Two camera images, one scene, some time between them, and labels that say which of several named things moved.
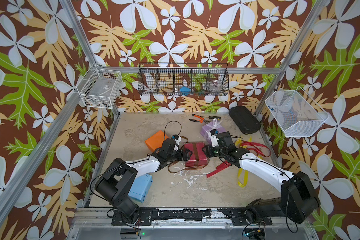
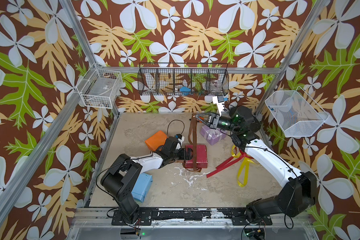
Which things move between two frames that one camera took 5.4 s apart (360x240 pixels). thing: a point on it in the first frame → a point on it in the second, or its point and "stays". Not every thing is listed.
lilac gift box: [205, 130] stays
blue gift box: [139, 187] stays
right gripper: [208, 150] → [216, 121]
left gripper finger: [186, 158] stays
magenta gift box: [198, 157] stays
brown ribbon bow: [196, 158] → [192, 136]
